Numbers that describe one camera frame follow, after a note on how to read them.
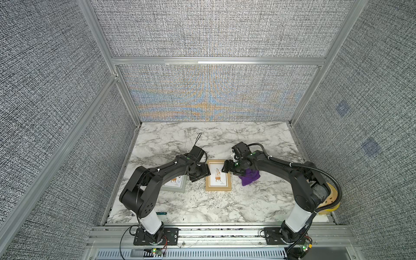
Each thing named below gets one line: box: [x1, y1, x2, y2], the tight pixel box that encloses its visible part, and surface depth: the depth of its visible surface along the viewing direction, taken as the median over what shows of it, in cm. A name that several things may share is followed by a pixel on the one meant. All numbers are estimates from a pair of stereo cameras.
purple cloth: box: [238, 167, 261, 186], surface depth 91 cm
